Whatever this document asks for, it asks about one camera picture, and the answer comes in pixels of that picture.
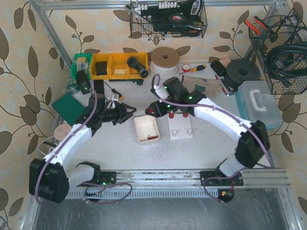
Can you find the white peg base plate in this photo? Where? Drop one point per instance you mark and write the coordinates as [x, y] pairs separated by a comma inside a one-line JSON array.
[[180, 127]]

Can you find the black wire basket centre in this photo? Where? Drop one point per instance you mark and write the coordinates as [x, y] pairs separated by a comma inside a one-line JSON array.
[[150, 19]]

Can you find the black yellow handled screwdriver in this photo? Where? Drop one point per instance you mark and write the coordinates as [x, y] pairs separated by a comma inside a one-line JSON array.
[[120, 96]]

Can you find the yellow black small screwdriver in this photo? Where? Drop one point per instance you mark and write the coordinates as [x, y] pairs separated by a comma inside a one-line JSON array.
[[198, 68]]

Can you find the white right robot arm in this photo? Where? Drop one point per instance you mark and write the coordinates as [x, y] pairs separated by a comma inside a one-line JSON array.
[[251, 137]]

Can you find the black wire basket right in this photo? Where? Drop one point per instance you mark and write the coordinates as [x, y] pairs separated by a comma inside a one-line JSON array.
[[282, 54]]

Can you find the black green battery box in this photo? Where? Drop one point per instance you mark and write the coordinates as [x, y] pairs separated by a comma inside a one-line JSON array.
[[83, 82]]

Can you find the hammer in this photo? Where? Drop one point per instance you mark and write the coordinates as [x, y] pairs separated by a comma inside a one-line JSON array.
[[50, 144]]

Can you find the white parts tray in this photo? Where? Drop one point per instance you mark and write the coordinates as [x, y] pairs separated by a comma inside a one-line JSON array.
[[146, 126]]

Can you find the red handled tool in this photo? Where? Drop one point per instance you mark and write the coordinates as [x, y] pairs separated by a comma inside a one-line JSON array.
[[226, 89]]

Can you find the black rubber disc spool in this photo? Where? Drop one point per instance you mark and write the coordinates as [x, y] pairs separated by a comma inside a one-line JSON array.
[[239, 71]]

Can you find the red spring in tray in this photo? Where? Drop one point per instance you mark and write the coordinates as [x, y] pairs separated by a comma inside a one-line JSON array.
[[153, 137]]

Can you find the black box in bin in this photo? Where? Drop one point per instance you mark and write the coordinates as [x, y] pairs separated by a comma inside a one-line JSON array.
[[101, 68]]

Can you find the black aluminium extrusion profile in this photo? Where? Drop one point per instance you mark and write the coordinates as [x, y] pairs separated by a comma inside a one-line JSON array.
[[99, 88]]

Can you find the clear teal toolbox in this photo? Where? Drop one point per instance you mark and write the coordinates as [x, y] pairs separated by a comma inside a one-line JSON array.
[[255, 102]]

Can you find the red white tape roll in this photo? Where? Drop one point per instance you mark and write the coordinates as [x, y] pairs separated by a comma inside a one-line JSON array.
[[186, 68]]

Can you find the beige work glove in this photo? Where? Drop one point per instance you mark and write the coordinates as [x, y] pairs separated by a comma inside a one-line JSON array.
[[209, 87]]

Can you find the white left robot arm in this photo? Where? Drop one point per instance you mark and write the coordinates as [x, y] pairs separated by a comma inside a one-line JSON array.
[[49, 177]]

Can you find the black electrical tape roll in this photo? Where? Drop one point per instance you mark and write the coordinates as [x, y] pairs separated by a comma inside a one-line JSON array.
[[177, 18]]

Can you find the orange handled pliers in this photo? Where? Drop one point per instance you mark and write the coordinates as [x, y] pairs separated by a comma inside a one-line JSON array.
[[254, 26]]

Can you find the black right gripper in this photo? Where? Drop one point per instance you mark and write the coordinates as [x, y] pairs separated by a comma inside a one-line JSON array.
[[158, 108]]

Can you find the green storage bin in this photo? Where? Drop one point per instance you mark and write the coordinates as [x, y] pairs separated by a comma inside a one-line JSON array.
[[81, 62]]

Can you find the black pipe fitting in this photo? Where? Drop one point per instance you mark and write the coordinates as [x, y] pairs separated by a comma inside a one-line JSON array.
[[132, 62]]

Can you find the black wire basket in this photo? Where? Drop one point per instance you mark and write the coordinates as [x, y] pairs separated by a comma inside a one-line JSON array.
[[282, 54], [150, 19]]

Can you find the black sanding block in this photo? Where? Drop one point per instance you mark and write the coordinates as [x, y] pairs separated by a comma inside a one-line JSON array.
[[218, 68]]

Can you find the round beige power socket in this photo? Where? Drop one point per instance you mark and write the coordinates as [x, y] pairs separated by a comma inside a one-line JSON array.
[[62, 131]]

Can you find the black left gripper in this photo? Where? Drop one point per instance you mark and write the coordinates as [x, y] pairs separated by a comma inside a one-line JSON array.
[[122, 113]]

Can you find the white cable spool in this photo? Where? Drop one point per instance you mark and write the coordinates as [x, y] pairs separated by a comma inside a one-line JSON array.
[[165, 62]]

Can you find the yellow storage bin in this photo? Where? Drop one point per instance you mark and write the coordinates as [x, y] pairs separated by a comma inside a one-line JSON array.
[[117, 68]]

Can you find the clear glass jar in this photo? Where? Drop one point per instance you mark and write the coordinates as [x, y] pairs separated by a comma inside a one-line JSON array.
[[72, 87]]

